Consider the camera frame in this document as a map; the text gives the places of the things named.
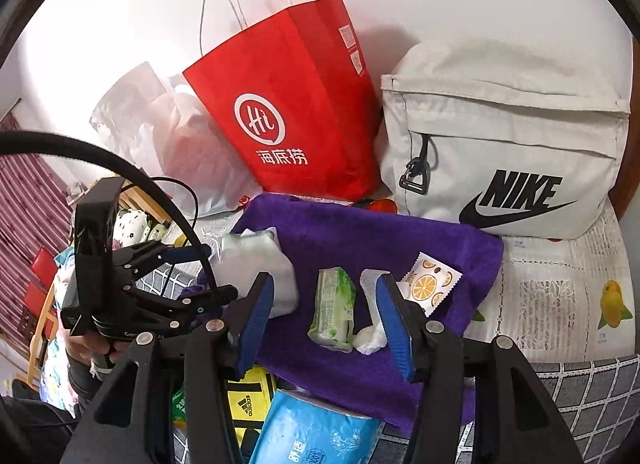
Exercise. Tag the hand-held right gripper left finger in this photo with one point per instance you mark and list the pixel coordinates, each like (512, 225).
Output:
(257, 324)

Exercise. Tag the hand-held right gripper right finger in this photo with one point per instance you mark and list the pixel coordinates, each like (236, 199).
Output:
(395, 329)

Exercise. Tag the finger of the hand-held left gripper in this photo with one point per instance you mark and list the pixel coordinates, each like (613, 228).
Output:
(185, 254)
(195, 304)

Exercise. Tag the white tissue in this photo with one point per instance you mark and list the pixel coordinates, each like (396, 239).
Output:
(372, 336)

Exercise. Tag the lemon print packet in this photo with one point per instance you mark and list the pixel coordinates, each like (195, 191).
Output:
(432, 284)

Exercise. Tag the pale green tissue pack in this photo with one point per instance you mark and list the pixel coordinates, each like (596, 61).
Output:
(332, 309)

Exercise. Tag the person's left forearm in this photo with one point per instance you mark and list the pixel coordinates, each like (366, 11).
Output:
(82, 384)

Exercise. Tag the grey shoulder bag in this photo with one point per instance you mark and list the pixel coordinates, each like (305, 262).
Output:
(505, 144)

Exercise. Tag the person's left hand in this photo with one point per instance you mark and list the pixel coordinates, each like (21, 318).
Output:
(87, 346)

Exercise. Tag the white floral pillow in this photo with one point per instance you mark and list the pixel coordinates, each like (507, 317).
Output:
(127, 226)

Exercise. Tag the wooden headboard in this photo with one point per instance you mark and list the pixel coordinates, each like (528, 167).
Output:
(145, 204)

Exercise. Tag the yellow black fabric item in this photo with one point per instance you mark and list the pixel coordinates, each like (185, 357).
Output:
(250, 399)

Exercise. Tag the red striped curtain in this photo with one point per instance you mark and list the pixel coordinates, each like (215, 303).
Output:
(30, 214)

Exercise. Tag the purple towel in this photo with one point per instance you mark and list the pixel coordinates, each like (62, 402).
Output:
(350, 249)

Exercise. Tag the green wet wipes pack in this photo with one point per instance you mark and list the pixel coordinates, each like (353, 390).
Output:
(179, 404)

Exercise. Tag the blue tissue pack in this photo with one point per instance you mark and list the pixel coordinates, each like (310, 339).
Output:
(315, 431)

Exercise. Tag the white plastic shopping bag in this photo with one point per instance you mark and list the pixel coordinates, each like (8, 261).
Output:
(150, 134)

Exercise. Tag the red paper bag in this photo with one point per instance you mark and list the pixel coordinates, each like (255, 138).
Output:
(290, 109)

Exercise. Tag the grey checked blanket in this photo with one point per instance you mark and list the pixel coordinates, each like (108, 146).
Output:
(590, 394)

